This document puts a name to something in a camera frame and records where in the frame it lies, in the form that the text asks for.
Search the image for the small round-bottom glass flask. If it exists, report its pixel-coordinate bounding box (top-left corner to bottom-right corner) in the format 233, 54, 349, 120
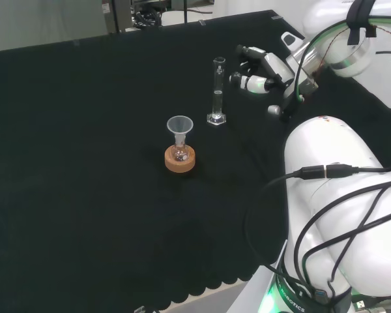
169, 142, 189, 163

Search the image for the clear glass graduated cylinder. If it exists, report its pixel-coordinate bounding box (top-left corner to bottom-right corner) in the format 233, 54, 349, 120
206, 57, 227, 127

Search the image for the cork ring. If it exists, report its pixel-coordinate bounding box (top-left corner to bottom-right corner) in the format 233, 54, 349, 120
164, 145, 196, 174

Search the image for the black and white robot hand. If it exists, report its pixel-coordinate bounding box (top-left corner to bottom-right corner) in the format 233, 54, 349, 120
229, 31, 304, 105

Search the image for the clear plastic funnel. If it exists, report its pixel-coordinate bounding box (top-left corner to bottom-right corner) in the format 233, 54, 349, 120
166, 115, 194, 147

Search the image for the black cloth with scalloped edge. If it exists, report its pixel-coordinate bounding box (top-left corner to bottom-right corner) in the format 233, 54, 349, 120
0, 9, 391, 310

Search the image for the green cable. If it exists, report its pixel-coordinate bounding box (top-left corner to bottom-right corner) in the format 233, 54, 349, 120
295, 22, 351, 102

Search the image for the black cable with plug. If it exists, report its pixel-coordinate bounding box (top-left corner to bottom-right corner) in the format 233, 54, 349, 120
325, 164, 391, 179
244, 164, 326, 288

